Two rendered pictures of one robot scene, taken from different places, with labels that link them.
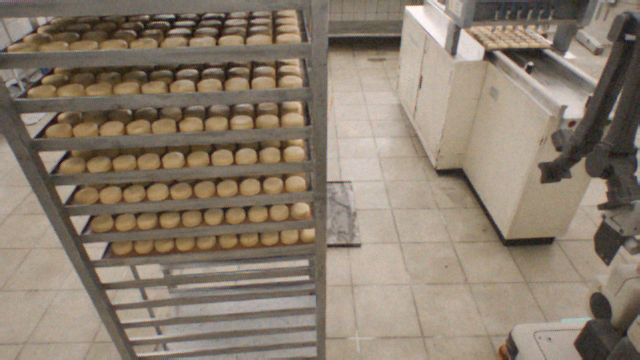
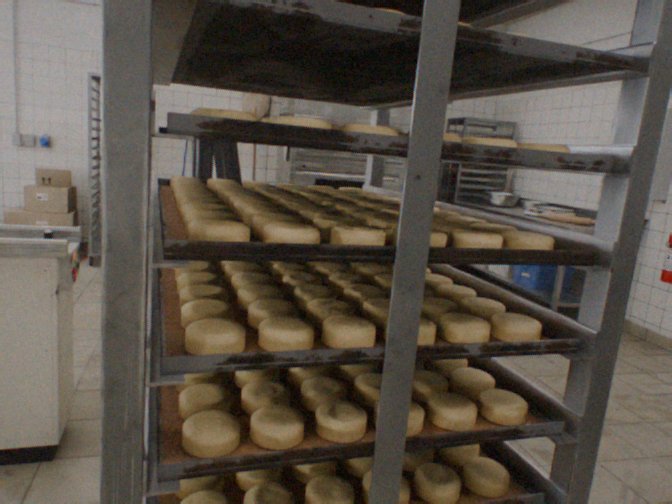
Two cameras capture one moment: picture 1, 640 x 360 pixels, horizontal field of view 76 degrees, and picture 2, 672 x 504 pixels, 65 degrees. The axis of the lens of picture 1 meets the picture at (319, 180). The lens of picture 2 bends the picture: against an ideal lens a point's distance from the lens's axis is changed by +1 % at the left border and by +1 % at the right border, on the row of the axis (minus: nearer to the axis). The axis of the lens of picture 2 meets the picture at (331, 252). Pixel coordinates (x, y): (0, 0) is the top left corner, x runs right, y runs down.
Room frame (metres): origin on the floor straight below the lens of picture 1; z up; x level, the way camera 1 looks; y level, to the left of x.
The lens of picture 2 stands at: (1.12, 1.03, 1.31)
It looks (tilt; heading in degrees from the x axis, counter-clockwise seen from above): 11 degrees down; 255
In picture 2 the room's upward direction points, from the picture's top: 5 degrees clockwise
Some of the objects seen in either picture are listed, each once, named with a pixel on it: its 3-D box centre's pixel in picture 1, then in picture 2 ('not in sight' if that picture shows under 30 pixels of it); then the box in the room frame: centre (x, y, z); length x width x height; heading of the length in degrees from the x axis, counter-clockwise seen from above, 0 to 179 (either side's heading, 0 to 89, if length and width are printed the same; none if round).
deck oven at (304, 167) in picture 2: not in sight; (351, 182); (-0.48, -4.45, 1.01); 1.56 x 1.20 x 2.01; 1
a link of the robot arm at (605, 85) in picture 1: (606, 91); (203, 178); (1.11, -0.84, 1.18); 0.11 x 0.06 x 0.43; 93
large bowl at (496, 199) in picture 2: not in sight; (500, 200); (-2.04, -4.00, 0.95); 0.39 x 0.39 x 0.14
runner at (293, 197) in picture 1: (194, 200); (419, 323); (0.77, 0.30, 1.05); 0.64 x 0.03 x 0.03; 95
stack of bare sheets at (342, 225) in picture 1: (323, 211); not in sight; (1.94, -0.03, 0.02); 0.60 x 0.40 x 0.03; 2
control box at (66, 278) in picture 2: (583, 129); (70, 265); (1.61, -1.19, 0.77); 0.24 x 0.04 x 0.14; 93
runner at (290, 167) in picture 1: (186, 170); (426, 268); (0.77, 0.30, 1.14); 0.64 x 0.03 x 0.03; 95
